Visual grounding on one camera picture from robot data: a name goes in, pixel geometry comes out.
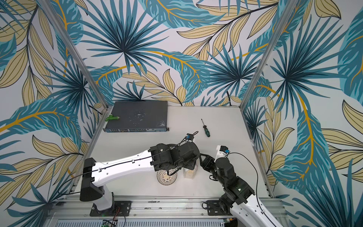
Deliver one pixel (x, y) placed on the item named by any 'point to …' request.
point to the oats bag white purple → (189, 173)
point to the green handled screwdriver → (205, 129)
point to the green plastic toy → (111, 117)
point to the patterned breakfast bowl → (165, 179)
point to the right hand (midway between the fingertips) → (195, 160)
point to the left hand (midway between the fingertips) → (192, 162)
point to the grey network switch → (138, 116)
